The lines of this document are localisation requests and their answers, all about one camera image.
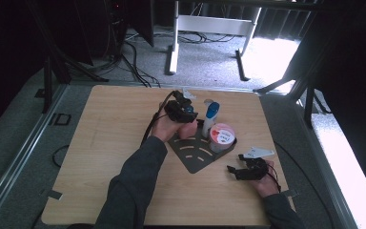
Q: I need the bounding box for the person's left hand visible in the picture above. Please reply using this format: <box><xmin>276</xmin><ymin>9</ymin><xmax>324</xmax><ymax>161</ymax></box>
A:
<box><xmin>151</xmin><ymin>109</ymin><xmax>185</xmax><ymax>143</ymax></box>

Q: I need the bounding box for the black rectangular floor bracket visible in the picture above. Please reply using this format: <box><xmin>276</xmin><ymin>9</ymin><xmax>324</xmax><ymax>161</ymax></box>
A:
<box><xmin>49</xmin><ymin>113</ymin><xmax>72</xmax><ymax>126</ymax></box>

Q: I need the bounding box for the black slotted corner tray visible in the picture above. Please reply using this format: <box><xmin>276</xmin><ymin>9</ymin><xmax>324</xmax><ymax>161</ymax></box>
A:
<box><xmin>167</xmin><ymin>118</ymin><xmax>237</xmax><ymax>175</ymax></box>

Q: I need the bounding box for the looped black floor cable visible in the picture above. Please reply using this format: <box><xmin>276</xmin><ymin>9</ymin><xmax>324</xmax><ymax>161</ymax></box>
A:
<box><xmin>51</xmin><ymin>144</ymin><xmax>71</xmax><ymax>168</ymax></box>

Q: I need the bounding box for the dark computer tower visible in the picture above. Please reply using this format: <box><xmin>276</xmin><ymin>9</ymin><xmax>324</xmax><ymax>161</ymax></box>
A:
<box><xmin>75</xmin><ymin>0</ymin><xmax>128</xmax><ymax>65</ymax></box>

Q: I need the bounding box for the short aluminium floor rail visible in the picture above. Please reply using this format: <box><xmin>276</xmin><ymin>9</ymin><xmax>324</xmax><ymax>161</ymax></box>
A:
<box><xmin>294</xmin><ymin>98</ymin><xmax>360</xmax><ymax>229</ymax></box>

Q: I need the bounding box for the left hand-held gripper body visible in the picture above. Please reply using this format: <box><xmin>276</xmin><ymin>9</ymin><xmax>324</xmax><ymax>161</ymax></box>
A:
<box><xmin>164</xmin><ymin>88</ymin><xmax>197</xmax><ymax>124</ymax></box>

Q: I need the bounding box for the long aluminium floor rail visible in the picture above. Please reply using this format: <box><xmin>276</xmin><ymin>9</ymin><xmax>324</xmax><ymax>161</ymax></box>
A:
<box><xmin>0</xmin><ymin>84</ymin><xmax>68</xmax><ymax>220</ymax></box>

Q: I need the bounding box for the white desk frame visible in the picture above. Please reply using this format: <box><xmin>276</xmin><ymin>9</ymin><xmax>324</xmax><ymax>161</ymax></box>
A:
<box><xmin>165</xmin><ymin>0</ymin><xmax>263</xmax><ymax>82</ymax></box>

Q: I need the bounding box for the black metal tripod stand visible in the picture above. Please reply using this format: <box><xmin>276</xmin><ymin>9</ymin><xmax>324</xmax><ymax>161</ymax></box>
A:
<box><xmin>25</xmin><ymin>0</ymin><xmax>109</xmax><ymax>114</ymax></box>

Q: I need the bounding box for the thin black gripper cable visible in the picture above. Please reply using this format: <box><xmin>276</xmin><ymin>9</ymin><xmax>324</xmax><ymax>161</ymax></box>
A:
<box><xmin>266</xmin><ymin>161</ymin><xmax>282</xmax><ymax>194</ymax></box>

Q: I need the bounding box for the white jar with red label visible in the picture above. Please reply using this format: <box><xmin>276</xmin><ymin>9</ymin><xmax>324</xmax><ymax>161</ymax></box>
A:
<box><xmin>209</xmin><ymin>123</ymin><xmax>236</xmax><ymax>154</ymax></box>

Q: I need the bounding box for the dark pleated curtain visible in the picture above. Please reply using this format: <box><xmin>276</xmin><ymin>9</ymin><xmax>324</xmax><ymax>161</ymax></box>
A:
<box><xmin>254</xmin><ymin>6</ymin><xmax>315</xmax><ymax>41</ymax></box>

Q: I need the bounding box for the bundle of black floor cables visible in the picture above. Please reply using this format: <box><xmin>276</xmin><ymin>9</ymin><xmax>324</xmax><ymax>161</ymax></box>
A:
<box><xmin>120</xmin><ymin>41</ymin><xmax>161</xmax><ymax>89</ymax></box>

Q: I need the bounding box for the person's right hand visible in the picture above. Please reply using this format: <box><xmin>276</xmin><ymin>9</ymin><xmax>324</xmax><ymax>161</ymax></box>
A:
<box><xmin>254</xmin><ymin>160</ymin><xmax>281</xmax><ymax>198</ymax></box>

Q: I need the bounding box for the thick black gripper cable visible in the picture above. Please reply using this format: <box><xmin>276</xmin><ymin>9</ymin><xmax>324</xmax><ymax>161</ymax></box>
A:
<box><xmin>140</xmin><ymin>90</ymin><xmax>176</xmax><ymax>147</ymax></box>

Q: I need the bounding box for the black metal angled stand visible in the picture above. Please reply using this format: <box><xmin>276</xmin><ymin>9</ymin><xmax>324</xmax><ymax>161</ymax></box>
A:
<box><xmin>254</xmin><ymin>63</ymin><xmax>332</xmax><ymax>128</ymax></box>

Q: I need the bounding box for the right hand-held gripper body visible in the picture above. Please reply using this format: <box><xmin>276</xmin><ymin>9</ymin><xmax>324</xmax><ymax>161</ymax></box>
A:
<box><xmin>239</xmin><ymin>146</ymin><xmax>275</xmax><ymax>180</ymax></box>

